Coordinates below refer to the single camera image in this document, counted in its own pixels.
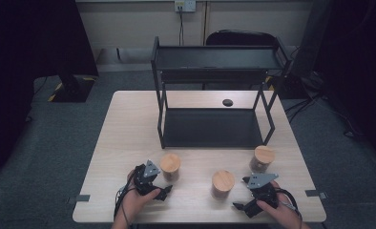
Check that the dark curtain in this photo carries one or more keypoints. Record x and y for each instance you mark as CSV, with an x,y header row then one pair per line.
x,y
361,57

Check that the grey metal stand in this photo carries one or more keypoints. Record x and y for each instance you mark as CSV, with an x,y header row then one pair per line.
x,y
310,38

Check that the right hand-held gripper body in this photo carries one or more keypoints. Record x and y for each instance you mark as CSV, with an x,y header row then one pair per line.
x,y
262,191

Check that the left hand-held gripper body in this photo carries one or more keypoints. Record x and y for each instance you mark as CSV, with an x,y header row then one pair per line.
x,y
144,181

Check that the white wall socket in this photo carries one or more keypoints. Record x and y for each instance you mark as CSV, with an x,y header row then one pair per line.
x,y
185,5

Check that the black chair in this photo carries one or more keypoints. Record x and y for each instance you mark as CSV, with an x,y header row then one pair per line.
x,y
240,37

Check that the black stand base yellow stripes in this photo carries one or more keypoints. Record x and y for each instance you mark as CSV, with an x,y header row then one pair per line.
x,y
78,90

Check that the black curtain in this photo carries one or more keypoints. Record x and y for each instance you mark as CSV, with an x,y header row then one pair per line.
x,y
27,47

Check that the grey table edge bracket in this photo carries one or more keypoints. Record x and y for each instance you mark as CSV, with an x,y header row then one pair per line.
x,y
313,193
81,198

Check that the black metal shelf rack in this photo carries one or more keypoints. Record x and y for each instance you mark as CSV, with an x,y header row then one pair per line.
x,y
213,127

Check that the person's right hand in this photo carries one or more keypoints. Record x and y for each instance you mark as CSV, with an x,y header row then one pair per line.
x,y
283,211

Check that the person's left hand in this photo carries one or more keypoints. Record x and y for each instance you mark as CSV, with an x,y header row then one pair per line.
x,y
133,205

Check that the glass jar with wooden lid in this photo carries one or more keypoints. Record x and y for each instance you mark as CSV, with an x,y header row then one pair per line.
x,y
170,163
263,156
222,183

